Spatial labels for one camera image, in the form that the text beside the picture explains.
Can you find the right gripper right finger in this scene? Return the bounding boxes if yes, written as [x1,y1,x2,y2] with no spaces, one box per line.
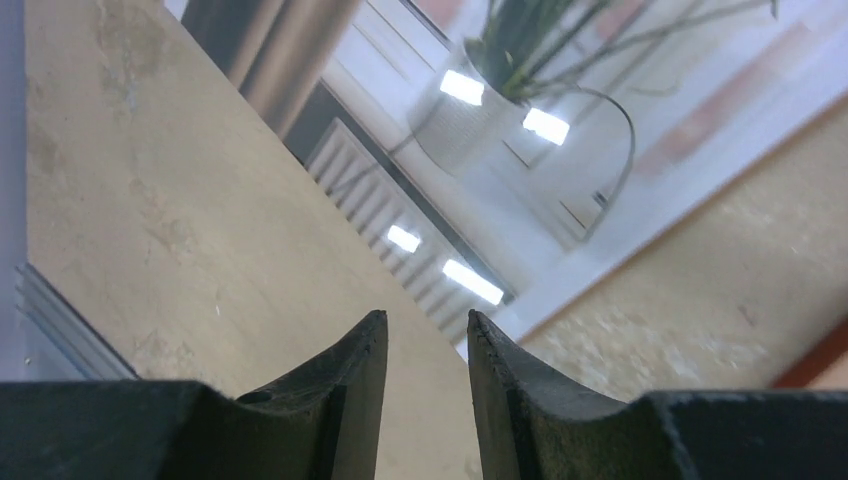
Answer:
[467,310,847,479]

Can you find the aluminium rail frame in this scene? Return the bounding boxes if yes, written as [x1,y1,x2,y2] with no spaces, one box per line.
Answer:
[15,264,139,381]

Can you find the copper wooden picture frame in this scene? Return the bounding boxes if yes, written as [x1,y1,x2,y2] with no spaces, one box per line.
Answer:
[770,318,847,389]

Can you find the plant photo print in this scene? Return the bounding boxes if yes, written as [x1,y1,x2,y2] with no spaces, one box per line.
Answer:
[168,1,847,349]

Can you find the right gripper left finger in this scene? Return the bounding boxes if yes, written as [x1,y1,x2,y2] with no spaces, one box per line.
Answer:
[1,310,388,479]

